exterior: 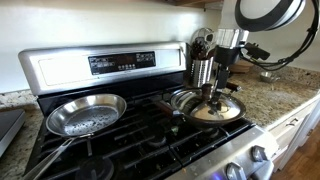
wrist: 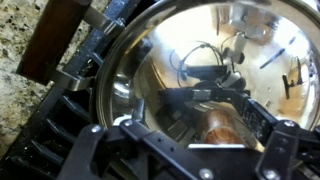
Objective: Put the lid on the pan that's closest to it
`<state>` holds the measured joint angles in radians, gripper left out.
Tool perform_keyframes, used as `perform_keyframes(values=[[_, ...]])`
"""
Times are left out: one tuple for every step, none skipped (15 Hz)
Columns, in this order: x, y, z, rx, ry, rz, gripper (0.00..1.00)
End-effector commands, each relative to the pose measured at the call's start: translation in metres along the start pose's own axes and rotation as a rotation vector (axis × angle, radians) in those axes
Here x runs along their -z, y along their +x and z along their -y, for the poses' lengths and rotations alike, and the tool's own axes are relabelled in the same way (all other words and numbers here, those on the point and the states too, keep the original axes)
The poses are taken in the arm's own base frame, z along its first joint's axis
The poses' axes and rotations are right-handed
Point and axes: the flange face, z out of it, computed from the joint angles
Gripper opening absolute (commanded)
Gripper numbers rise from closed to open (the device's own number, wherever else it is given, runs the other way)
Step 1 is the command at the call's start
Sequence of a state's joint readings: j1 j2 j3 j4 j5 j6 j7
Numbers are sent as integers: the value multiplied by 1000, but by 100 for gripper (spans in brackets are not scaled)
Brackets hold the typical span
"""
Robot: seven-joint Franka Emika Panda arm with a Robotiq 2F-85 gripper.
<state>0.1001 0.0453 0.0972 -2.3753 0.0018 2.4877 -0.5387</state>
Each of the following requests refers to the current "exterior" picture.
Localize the glass pan lid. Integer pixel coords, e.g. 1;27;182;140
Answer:
169;83;247;123

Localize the flat grey countertop appliance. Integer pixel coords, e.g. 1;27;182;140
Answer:
0;108;27;158

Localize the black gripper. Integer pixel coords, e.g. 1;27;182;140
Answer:
209;45;242;110

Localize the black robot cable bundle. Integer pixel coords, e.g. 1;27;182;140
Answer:
239;0;320;72

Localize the silver stove knob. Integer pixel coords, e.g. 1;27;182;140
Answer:
250;144;269;163
225;162;248;180

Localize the dark wooden spatula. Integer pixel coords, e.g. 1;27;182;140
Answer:
190;37;210;61

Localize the stainless steel gas range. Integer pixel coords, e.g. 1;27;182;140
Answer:
18;41;279;180

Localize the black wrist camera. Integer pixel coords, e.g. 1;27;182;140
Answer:
244;42;272;62

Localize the light wooden base cabinet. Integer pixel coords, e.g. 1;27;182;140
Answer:
264;98;320;173

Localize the round wooden boards stack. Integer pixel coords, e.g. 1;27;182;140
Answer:
229;59;255;75

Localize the wooden upper cabinet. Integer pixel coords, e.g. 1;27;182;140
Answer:
163;0;224;10

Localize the perforated steel utensil holder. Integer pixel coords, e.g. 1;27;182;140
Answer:
189;57;215;88

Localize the small steel bowl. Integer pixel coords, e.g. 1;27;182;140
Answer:
259;70;280;84

